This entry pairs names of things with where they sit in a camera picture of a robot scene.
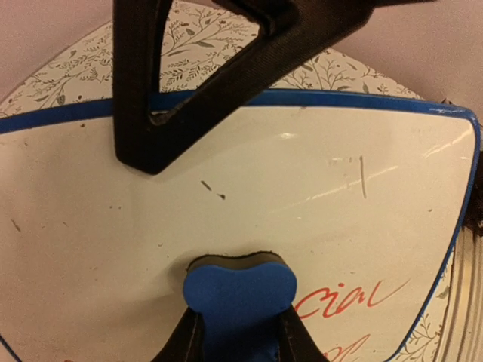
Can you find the small blue-framed whiteboard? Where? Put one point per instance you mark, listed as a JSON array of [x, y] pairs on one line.
[[361, 196]]

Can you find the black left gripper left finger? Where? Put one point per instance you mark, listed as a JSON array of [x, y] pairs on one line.
[[185, 344]]

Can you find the blue whiteboard eraser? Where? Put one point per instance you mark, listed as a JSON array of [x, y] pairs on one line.
[[240, 299]]

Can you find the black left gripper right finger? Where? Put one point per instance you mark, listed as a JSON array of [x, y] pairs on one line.
[[294, 341]]

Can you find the floral patterned table mat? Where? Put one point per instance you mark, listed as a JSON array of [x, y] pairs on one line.
[[200, 38]]

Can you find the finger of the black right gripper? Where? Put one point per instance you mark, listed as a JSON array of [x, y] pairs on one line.
[[290, 33]]

